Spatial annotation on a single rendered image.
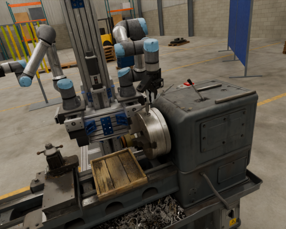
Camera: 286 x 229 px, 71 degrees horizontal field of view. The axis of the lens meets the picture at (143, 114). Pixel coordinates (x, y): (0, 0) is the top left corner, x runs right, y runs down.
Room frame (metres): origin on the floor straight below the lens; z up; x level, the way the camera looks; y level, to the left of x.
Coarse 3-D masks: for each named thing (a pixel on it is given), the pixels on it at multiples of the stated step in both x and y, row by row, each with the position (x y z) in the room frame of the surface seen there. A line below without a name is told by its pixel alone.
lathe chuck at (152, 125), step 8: (136, 112) 1.16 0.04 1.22; (144, 112) 1.11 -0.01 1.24; (152, 112) 1.10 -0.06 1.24; (144, 120) 1.04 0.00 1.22; (152, 120) 1.04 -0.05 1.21; (144, 128) 1.03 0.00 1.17; (152, 128) 1.00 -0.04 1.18; (160, 128) 1.00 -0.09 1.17; (152, 136) 0.97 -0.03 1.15; (160, 136) 0.98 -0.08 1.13; (160, 144) 0.97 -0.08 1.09; (144, 152) 1.11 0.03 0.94; (152, 152) 0.96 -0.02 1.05; (160, 152) 0.97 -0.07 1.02
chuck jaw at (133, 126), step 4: (136, 116) 1.15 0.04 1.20; (132, 120) 1.13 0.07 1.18; (136, 120) 1.14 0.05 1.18; (132, 124) 1.12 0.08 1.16; (136, 124) 1.12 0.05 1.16; (132, 128) 1.10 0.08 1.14; (136, 128) 1.11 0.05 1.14; (140, 128) 1.11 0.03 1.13; (128, 132) 1.09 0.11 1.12; (132, 132) 1.09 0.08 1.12; (136, 132) 1.09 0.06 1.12
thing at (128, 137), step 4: (124, 136) 1.06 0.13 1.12; (128, 136) 1.05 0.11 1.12; (132, 136) 1.07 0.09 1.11; (120, 140) 1.08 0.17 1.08; (124, 140) 1.04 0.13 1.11; (128, 140) 1.03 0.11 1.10; (132, 140) 1.03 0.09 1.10; (124, 144) 1.02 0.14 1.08; (128, 144) 1.03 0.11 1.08; (132, 144) 1.03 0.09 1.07
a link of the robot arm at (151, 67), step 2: (158, 62) 1.05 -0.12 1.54; (146, 64) 1.05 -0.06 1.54; (148, 64) 1.04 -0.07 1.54; (150, 64) 1.11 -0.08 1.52; (152, 64) 1.11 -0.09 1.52; (154, 64) 1.03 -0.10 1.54; (156, 64) 1.04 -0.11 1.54; (158, 64) 1.05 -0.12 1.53; (146, 66) 1.05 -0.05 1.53; (148, 66) 1.04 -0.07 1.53; (150, 66) 1.03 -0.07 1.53; (152, 66) 1.03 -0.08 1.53; (154, 66) 1.03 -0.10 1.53; (156, 66) 1.04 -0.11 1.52; (158, 66) 1.05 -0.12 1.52; (146, 68) 1.05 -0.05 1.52; (148, 68) 1.04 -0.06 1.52; (150, 68) 1.04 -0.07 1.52; (152, 68) 1.03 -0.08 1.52; (154, 68) 1.04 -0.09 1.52; (156, 68) 1.04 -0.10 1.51; (158, 68) 1.05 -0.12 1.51; (148, 70) 1.04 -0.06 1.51; (150, 70) 1.04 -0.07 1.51; (152, 70) 1.04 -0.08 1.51; (154, 70) 1.04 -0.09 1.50; (156, 70) 1.05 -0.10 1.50
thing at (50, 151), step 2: (54, 146) 1.02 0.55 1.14; (52, 148) 1.00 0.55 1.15; (54, 148) 1.01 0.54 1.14; (44, 150) 0.99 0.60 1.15; (46, 150) 0.98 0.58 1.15; (48, 150) 0.98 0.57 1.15; (50, 150) 0.98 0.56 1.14; (52, 150) 0.99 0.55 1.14; (54, 150) 0.99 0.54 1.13; (56, 150) 1.00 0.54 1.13; (44, 152) 0.98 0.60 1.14; (46, 152) 0.98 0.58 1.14; (48, 152) 0.98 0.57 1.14; (50, 152) 0.98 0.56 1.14; (52, 152) 0.98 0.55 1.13; (54, 152) 0.99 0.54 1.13; (44, 154) 0.98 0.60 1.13; (46, 154) 0.97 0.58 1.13; (48, 154) 0.97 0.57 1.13; (50, 154) 0.97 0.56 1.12
